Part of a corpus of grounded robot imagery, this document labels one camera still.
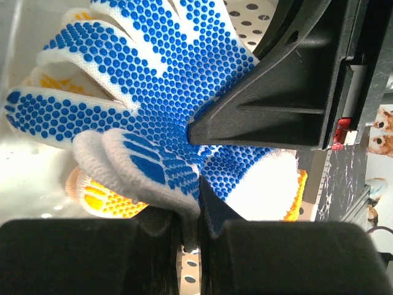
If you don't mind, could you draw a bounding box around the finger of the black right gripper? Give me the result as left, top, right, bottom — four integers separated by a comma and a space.
188, 1, 368, 151

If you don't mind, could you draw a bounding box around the blue dotted work glove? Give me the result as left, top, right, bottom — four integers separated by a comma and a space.
3, 0, 308, 222

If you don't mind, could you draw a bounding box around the white plastic storage basket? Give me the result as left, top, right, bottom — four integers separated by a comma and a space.
0, 0, 320, 295

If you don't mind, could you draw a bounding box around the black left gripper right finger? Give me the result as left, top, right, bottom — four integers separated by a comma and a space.
200, 178, 392, 294

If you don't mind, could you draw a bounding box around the orange dotted work glove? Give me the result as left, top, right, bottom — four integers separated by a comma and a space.
65, 167, 149, 219

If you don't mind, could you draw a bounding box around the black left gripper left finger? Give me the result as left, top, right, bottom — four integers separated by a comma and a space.
1, 207, 181, 294

